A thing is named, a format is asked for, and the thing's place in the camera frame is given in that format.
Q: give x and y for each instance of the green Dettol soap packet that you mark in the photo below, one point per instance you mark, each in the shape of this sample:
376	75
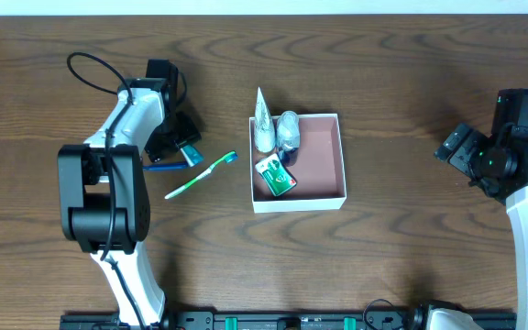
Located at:
275	175

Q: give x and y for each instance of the clear bottle with blue liquid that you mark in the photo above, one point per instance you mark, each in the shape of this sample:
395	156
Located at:
288	138

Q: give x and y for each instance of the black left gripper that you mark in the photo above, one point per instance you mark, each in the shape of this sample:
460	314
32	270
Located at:
172	138

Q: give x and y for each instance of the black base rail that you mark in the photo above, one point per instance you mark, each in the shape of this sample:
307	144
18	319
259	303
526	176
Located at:
197	320

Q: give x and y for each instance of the green white toothbrush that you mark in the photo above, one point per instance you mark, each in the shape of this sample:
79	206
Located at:
227	158

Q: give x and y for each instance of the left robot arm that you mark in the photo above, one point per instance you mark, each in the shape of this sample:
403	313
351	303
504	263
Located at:
104	201

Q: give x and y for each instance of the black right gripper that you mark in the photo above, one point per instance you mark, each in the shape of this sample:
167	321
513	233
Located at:
456	149

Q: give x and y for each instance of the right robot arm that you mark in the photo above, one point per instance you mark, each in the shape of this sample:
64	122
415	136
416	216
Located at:
517	210

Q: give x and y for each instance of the white conical tube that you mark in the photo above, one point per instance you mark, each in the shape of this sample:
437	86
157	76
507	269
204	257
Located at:
264	130

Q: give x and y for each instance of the blue disposable razor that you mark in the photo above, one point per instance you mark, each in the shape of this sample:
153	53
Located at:
174	166

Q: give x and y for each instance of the small toothpaste tube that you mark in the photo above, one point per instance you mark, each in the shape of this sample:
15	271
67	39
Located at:
192	156

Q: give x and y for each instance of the white box with pink interior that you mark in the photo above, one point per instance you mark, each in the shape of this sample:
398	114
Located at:
319	170

